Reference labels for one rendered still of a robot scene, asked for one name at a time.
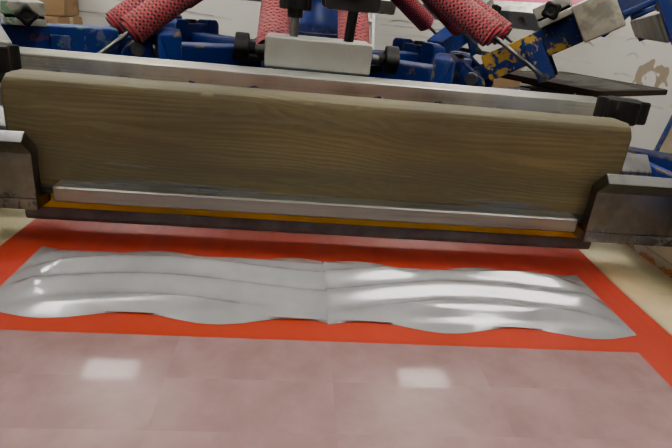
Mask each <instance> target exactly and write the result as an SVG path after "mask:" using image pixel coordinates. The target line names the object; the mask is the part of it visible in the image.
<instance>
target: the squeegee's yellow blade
mask: <svg viewBox="0 0 672 448"><path fill-rule="evenodd" d="M50 194H51V200H50V201H49V202H47V203H46V204H45V205H44V207H61V208H78V209H95V210H112V211H129V212H147V213H164V214H181V215H198V216H215V217H232V218H249V219H266V220H283V221H300V222H317V223H334V224H351V225H368V226H385V227H402V228H419V229H436V230H453V231H470V232H487V233H504V234H521V235H538V236H555V237H572V238H578V237H577V236H575V235H574V234H573V233H572V232H558V231H541V230H524V229H508V228H491V227H474V226H457V225H441V224H424V223H407V222H390V221H374V220H357V219H340V218H323V217H307V216H290V215H273V214H256V213H240V212H223V211H206V210H189V209H173V208H156V207H139V206H122V205H106V204H89V203H72V202H57V201H54V198H53V193H50Z"/></svg>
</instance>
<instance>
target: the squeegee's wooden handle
mask: <svg viewBox="0 0 672 448"><path fill-rule="evenodd" d="M1 96H2V103H3V110H4V117H5V125H6V130H8V131H22V132H25V133H26V134H27V135H28V137H29V138H30V139H31V140H32V141H33V142H34V144H35V145H36V149H37V157H38V166H39V174H40V183H41V191H42V193H53V189H52V187H53V185H55V184H56V183H57V182H59V181H60V180H72V181H88V182H104V183H119V184H135V185H151V186H167V187H182V188H198V189H214V190H229V191H245V192H261V193H276V194H292V195H308V196H324V197H339V198H355V199H371V200H386V201H402V202H418V203H433V204H449V205H465V206H481V207H496V208H512V209H528V210H543V211H559V212H570V213H571V214H572V215H573V216H575V217H576V218H577V219H578V221H577V225H581V223H582V220H583V216H584V213H585V209H586V206H587V202H588V199H589V195H590V192H591V188H592V185H593V184H594V183H595V182H596V181H598V180H599V179H600V178H602V177H603V176H604V175H606V174H620V175H621V171H622V168H623V165H624V161H625V158H626V155H627V152H628V148H629V145H630V142H631V139H632V132H631V127H630V126H629V124H628V123H625V122H623V121H620V120H617V119H615V118H609V117H597V116H585V115H572V114H560V113H548V112H536V111H524V110H512V109H500V108H488V107H476V106H464V105H452V104H440V103H428V102H416V101H404V100H392V99H380V98H368V97H356V96H344V95H332V94H320V93H308V92H296V91H284V90H272V89H260V88H248V87H236V86H224V85H212V84H200V83H188V82H176V81H164V80H152V79H139V78H127V77H115V76H103V75H91V74H79V73H67V72H55V71H43V70H31V69H18V70H14V71H10V72H7V73H6V74H5V75H4V77H3V79H2V81H1Z"/></svg>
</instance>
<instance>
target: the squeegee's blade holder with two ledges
mask: <svg viewBox="0 0 672 448"><path fill-rule="evenodd" d="M52 189H53V198H54V201H57V202H72V203H89V204H106V205H122V206H139V207H156V208H173V209H189V210H206V211H223V212H240V213H256V214H273V215H290V216H307V217H323V218H340V219H357V220H374V221H390V222H407V223H424V224H441V225H457V226H474V227H491V228H508V229H524V230H541V231H558V232H574V231H575V228H576V225H577V221H578V219H577V218H576V217H575V216H573V215H572V214H571V213H570V212H559V211H543V210H528V209H512V208H496V207H481V206H465V205H449V204H433V203H418V202H402V201H386V200H371V199H355V198H339V197H324V196H308V195H292V194H276V193H261V192H245V191H229V190H214V189H198V188H182V187H167V186H151V185H135V184H119V183H104V182H88V181H72V180H60V181H59V182H57V183H56V184H55V185H53V187H52Z"/></svg>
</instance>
